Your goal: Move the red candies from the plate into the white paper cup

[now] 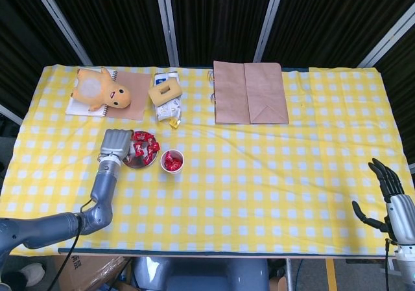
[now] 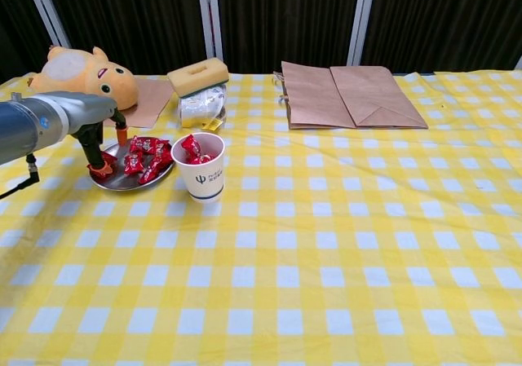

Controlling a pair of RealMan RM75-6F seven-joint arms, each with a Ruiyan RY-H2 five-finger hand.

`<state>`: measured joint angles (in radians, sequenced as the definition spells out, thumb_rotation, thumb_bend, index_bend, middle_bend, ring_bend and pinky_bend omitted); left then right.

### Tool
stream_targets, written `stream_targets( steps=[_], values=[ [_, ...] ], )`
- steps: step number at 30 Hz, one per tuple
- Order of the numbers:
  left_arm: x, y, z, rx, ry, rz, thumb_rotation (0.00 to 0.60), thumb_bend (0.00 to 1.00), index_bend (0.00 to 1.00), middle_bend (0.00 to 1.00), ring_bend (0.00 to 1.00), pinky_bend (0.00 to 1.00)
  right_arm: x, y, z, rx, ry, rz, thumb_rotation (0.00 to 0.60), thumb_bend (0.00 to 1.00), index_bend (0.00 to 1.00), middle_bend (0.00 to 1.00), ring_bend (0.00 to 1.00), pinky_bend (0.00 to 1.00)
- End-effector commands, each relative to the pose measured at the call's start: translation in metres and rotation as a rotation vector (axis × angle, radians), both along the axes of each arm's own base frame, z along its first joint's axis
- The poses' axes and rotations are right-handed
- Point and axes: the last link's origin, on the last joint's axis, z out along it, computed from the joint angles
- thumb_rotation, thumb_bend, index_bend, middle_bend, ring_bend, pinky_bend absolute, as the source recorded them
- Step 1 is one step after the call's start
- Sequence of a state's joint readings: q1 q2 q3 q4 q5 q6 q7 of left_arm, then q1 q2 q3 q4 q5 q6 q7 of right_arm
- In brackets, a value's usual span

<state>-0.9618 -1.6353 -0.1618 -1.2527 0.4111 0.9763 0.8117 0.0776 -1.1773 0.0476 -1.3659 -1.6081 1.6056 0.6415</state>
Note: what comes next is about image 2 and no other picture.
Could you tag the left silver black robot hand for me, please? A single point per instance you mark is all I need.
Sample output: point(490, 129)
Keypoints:
point(87, 111)

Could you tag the red candy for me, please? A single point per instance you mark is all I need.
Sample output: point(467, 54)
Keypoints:
point(163, 154)
point(107, 166)
point(134, 163)
point(191, 146)
point(199, 160)
point(143, 143)
point(151, 172)

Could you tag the yellow plush toy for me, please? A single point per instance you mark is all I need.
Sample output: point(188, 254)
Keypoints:
point(94, 76)

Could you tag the round metal plate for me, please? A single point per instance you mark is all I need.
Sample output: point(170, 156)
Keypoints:
point(122, 180)

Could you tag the black pleated curtain panel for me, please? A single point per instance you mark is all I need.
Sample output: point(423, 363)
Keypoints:
point(130, 15)
point(448, 15)
point(16, 15)
point(285, 15)

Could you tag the white snack packet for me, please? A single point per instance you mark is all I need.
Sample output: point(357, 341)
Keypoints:
point(195, 111)

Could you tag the yellow sponge with slot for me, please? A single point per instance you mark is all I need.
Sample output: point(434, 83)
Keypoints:
point(195, 74)

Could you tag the small yellow wrapper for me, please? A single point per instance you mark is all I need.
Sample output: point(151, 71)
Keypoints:
point(212, 125)

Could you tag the white paper cup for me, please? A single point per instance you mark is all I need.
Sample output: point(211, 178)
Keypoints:
point(204, 178)

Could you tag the brown paper bag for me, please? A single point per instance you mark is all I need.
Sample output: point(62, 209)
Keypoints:
point(326, 97)

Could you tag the yellow white checkered tablecloth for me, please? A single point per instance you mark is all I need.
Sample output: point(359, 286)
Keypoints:
point(285, 260)

